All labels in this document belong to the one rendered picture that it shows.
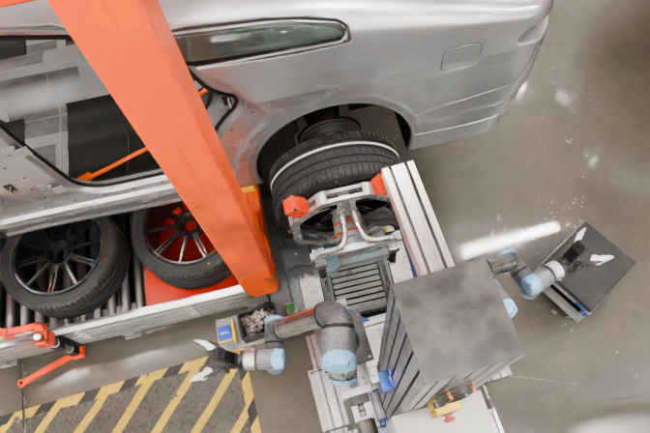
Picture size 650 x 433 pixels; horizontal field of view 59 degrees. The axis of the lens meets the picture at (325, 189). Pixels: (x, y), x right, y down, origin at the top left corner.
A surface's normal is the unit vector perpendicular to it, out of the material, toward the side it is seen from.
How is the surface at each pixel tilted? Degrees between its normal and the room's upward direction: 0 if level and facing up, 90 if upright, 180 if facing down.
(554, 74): 0
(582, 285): 0
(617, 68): 0
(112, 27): 90
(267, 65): 78
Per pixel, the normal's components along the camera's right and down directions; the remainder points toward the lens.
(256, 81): 0.20, 0.80
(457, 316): -0.06, -0.43
